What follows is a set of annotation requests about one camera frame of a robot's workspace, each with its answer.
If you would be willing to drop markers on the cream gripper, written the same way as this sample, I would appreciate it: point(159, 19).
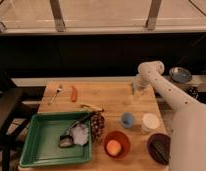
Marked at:
point(136, 87)

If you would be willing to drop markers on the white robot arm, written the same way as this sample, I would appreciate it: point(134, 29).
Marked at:
point(188, 140)

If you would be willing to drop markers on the small blue cup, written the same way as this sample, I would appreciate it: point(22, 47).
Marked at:
point(127, 120)

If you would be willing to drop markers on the white paper cup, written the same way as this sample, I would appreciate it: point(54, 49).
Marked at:
point(149, 122)

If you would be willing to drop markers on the dark sponge in bowl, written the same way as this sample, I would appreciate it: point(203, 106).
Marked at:
point(161, 154)

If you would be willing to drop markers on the blue plate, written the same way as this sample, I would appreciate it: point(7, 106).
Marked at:
point(180, 75)

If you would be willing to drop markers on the orange bowl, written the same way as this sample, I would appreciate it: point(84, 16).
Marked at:
point(122, 139)

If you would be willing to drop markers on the pineapple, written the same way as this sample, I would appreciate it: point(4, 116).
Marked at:
point(97, 125)

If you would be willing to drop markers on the banana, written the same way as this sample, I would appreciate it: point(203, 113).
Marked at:
point(92, 107)

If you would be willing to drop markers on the dark maroon bowl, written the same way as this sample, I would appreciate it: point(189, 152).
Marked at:
point(163, 138)

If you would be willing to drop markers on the carrot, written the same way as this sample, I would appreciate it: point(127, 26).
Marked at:
point(74, 94)

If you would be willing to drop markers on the orange fruit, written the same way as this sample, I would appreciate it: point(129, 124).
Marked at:
point(113, 147)

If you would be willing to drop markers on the white crumpled cloth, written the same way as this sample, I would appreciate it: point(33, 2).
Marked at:
point(80, 134)

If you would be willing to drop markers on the silver fork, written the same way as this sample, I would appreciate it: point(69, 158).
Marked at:
point(56, 93)

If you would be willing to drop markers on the black spatula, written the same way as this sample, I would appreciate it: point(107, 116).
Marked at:
point(66, 139)

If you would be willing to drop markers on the green plastic tray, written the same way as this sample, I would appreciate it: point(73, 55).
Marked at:
point(41, 146)

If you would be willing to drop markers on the dark chair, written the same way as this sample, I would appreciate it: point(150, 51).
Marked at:
point(12, 107)

